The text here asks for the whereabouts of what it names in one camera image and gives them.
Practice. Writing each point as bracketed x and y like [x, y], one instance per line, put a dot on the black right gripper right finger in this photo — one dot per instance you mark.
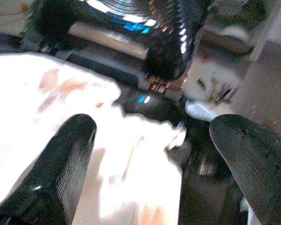
[260, 164]

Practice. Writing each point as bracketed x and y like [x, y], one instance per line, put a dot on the black washing machine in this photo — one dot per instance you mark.
[107, 68]

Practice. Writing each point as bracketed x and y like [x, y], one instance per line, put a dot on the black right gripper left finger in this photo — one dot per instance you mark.
[51, 173]

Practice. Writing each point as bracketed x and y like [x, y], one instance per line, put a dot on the white cloth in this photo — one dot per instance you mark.
[61, 98]

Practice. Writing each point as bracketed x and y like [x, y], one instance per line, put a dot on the white plastic container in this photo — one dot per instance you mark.
[213, 77]

